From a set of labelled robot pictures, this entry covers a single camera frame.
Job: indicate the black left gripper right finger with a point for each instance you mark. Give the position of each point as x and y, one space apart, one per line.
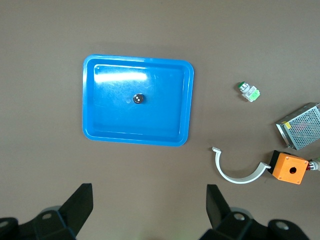
217 207

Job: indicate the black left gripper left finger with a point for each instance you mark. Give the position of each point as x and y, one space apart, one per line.
80 205

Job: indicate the black cylindrical capacitor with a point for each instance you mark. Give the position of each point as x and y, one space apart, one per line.
138 98

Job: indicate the orange button box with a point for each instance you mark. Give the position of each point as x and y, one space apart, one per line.
287 165

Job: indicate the blue plastic tray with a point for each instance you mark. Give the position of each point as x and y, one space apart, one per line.
112 120

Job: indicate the perforated metal power supply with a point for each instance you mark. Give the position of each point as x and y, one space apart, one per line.
302 127

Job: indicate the green grey small connector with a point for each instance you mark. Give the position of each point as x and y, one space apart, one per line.
248 92

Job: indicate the large white curved bracket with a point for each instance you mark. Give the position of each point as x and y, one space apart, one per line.
238 180

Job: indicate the red indicator light switch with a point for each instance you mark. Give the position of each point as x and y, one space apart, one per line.
315 163

